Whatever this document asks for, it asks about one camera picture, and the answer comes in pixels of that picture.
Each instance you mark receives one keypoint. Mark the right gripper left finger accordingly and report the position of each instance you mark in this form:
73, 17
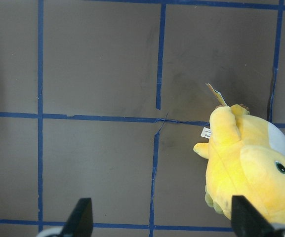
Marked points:
80, 221

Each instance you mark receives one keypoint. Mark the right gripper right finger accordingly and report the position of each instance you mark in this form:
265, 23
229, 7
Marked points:
246, 221

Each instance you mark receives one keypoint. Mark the yellow plush toy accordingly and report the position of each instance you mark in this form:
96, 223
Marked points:
246, 157

